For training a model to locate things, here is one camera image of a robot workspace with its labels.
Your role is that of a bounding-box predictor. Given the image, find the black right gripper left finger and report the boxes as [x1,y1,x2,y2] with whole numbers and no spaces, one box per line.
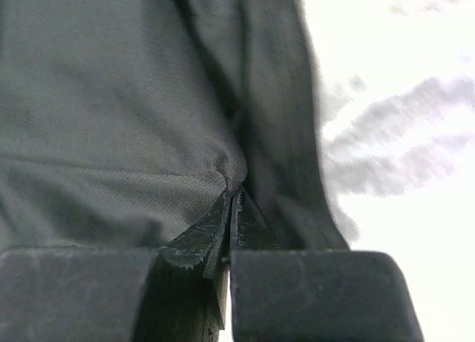
[1,195,231,341]

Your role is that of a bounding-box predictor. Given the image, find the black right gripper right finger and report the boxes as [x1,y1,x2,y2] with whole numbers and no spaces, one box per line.
[229,192,423,341]

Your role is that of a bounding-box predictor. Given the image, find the black t-shirt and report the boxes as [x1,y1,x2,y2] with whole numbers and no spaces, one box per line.
[1,0,347,249]

